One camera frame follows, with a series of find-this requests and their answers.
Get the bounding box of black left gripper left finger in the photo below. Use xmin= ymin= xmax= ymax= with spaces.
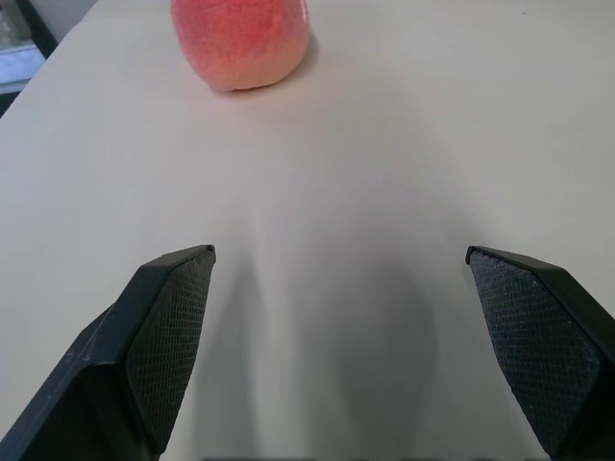
xmin=0 ymin=244 xmax=217 ymax=461

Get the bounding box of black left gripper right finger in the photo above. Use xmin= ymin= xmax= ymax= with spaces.
xmin=464 ymin=245 xmax=615 ymax=461

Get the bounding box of pink peach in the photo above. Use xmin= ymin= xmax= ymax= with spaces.
xmin=170 ymin=0 xmax=311 ymax=93

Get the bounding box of black frame bar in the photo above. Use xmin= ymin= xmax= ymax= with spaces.
xmin=9 ymin=0 xmax=60 ymax=60

